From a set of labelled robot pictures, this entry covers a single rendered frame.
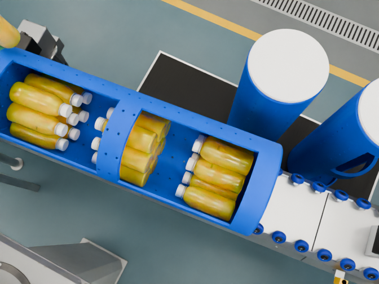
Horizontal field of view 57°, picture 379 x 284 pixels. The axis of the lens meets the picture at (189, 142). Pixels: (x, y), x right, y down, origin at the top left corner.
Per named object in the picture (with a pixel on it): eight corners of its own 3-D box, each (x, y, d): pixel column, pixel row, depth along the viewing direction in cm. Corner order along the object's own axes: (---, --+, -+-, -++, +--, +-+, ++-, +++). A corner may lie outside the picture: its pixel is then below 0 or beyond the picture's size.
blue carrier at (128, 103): (242, 238, 112) (259, 236, 84) (4, 142, 121) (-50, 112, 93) (269, 158, 119) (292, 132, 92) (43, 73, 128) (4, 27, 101)
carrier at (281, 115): (272, 160, 200) (272, 114, 207) (331, 106, 116) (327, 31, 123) (223, 158, 201) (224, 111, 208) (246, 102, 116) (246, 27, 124)
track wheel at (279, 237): (288, 238, 108) (288, 233, 110) (274, 233, 109) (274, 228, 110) (282, 246, 111) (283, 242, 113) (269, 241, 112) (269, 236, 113)
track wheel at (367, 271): (383, 275, 105) (382, 270, 107) (368, 270, 106) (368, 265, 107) (374, 283, 108) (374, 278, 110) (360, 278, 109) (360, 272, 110)
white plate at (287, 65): (331, 103, 115) (330, 105, 116) (327, 30, 122) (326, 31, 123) (247, 100, 115) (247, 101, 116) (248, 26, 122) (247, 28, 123)
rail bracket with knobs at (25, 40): (33, 70, 134) (20, 57, 124) (17, 64, 135) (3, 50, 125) (45, 49, 136) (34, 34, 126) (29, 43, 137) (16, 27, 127)
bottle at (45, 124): (19, 97, 109) (66, 115, 107) (20, 114, 113) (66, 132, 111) (4, 106, 104) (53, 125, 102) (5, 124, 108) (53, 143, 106)
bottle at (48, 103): (7, 85, 101) (58, 105, 100) (22, 77, 107) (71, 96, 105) (8, 105, 105) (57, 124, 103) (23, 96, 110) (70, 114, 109)
